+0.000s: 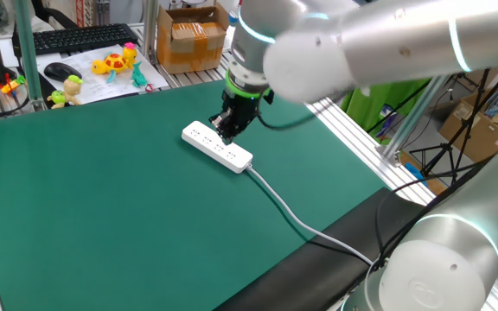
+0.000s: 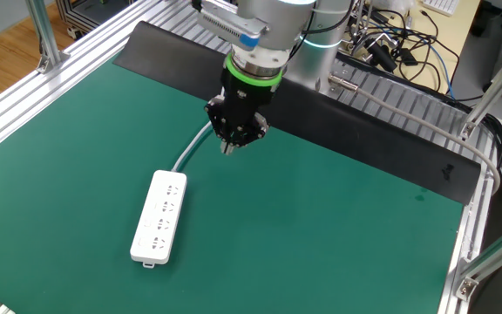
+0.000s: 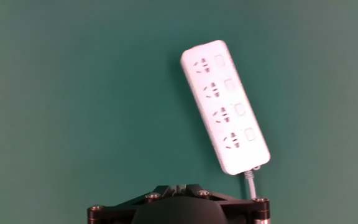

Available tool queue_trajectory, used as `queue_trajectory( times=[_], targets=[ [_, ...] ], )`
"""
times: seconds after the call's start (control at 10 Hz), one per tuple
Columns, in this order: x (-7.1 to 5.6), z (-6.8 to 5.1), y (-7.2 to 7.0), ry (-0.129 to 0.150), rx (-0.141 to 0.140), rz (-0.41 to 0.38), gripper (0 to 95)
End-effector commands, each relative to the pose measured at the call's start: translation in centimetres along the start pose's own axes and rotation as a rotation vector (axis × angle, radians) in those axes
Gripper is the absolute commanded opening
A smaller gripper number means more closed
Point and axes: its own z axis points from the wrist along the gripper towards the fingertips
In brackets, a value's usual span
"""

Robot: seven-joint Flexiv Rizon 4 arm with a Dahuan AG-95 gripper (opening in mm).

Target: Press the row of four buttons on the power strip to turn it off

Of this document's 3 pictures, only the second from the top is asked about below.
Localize green gripper mount ring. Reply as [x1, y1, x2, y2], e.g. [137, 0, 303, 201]
[224, 52, 284, 89]

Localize grey cable with metal plug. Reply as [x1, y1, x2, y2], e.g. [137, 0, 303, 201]
[328, 72, 502, 195]

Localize striped aluminium cart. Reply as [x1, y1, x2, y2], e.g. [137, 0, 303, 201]
[54, 0, 141, 41]

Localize silver wrist camera bar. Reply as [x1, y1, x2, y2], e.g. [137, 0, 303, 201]
[192, 0, 270, 50]

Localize white power strip cord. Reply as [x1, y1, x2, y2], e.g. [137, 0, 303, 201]
[171, 120, 214, 173]

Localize aluminium frame post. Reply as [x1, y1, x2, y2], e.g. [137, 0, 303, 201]
[24, 0, 71, 75]
[453, 215, 502, 303]
[458, 31, 502, 141]

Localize light wooden desk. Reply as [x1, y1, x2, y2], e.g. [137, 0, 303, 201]
[342, 0, 482, 96]

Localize black rubber mat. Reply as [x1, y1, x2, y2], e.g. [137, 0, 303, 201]
[112, 20, 482, 206]

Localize white keyboard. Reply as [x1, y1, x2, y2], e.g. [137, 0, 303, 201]
[420, 0, 462, 17]

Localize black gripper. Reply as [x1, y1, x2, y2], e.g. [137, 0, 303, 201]
[204, 69, 279, 155]

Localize black cable bundle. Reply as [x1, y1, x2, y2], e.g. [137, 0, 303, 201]
[479, 112, 502, 172]

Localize green table mat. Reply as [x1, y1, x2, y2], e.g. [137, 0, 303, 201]
[0, 56, 465, 314]

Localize white four-socket power strip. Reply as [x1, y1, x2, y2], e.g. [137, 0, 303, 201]
[129, 169, 188, 269]

